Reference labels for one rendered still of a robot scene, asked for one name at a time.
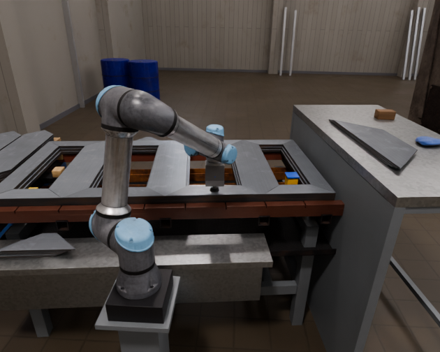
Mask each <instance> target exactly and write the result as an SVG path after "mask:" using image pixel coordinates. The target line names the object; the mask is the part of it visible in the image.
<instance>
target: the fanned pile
mask: <svg viewBox="0 0 440 352"><path fill-rule="evenodd" d="M71 250H75V248H73V247H72V246H71V245H70V244H69V243H68V242H67V241H66V240H65V239H64V238H62V237H61V236H60V235H59V234H57V233H42V234H39V235H35V236H33V237H29V238H27V239H25V240H20V241H19V242H16V243H13V244H10V245H8V246H7V247H4V248H1V249H0V258H43V257H52V256H56V255H59V254H61V253H64V252H68V251H71Z"/></svg>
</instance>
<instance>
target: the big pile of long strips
mask: <svg viewBox="0 0 440 352"><path fill-rule="evenodd" d="M49 141H54V134H52V133H50V132H48V131H46V130H42V131H37V132H33V133H27V134H24V135H20V134H19V133H16V132H15V131H10V132H6V133H0V183H1V182H2V181H3V180H4V179H6V178H7V176H9V175H10V174H11V173H12V172H14V171H15V170H16V169H17V168H19V167H20V166H21V165H22V164H23V163H24V162H25V161H26V160H27V159H29V158H30V157H31V156H33V155H34V154H35V153H36V152H37V151H38V150H39V149H40V148H41V147H43V146H44V145H45V144H47V143H48V142H49Z"/></svg>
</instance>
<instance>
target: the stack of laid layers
mask: <svg viewBox="0 0 440 352"><path fill-rule="evenodd" d="M259 146H260V148H261V150H262V152H281V154H282V155H283V157H284V158H285V160H286V162H287V163H288V165H289V166H290V168H291V170H292V171H293V172H297V174H298V175H299V177H300V178H298V180H299V182H300V183H301V184H310V183H309V181H308V180H307V178H306V177H305V176H304V174H303V173H302V171H301V169H299V167H298V165H297V164H296V162H295V161H294V160H293V158H292V157H291V155H290V154H289V153H288V151H287V150H286V148H285V147H284V145H259ZM83 147H84V146H58V148H56V149H55V150H54V151H53V152H52V153H51V154H50V155H49V156H48V157H47V158H46V159H45V160H44V161H43V162H42V163H40V164H39V165H38V166H37V167H36V168H35V169H34V170H33V171H32V172H31V173H30V174H29V175H28V176H26V177H25V178H24V179H23V180H22V181H21V182H20V183H19V184H18V185H17V186H16V187H15V188H14V189H28V188H29V187H30V186H31V185H32V184H33V183H34V182H35V181H36V180H37V179H38V178H39V177H40V176H41V175H42V174H43V173H44V172H45V171H46V170H47V169H48V168H49V167H50V166H51V165H52V164H53V163H54V162H55V161H56V160H57V159H58V158H59V157H60V156H61V155H62V154H79V152H80V151H81V150H82V148H83ZM158 147H159V146H158V145H133V146H132V154H156V153H157V149H158ZM155 157H156V155H155ZM231 166H232V169H233V174H234V178H235V183H236V185H242V184H241V181H240V177H239V174H238V171H237V166H236V164H235V161H234V162H233V163H232V164H231ZM189 177H190V156H189V155H187V168H186V186H189ZM102 181H103V166H102V168H101V169H100V171H99V172H98V174H97V176H96V177H95V179H94V181H93V182H92V183H91V186H90V187H89V188H99V186H100V185H101V182H102ZM335 195H336V193H288V194H242V195H202V196H131V197H128V202H127V204H160V203H185V204H186V203H225V204H226V203H231V202H264V203H265V202H267V201H303V202H304V200H335ZM99 203H101V197H92V198H18V199H0V207H18V206H54V205H61V206H62V205H98V204H99Z"/></svg>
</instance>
